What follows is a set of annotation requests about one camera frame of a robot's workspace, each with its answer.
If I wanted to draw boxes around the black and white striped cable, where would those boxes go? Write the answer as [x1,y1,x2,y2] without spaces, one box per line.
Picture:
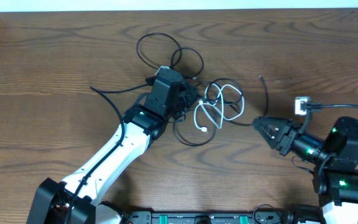
[193,83,246,133]

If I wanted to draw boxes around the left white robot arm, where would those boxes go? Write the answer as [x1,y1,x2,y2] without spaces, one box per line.
[27,66,199,223]

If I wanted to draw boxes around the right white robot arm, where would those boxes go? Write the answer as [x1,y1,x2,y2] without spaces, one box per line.
[252,116,358,223]

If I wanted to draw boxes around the right camera black cable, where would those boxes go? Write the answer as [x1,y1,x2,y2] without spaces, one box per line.
[305,101,358,224]

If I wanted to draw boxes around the camera black cable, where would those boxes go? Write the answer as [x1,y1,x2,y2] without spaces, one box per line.
[305,101,358,224]
[63,82,150,224]

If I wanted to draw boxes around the left camera black cable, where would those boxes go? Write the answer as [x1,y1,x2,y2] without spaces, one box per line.
[63,82,150,224]

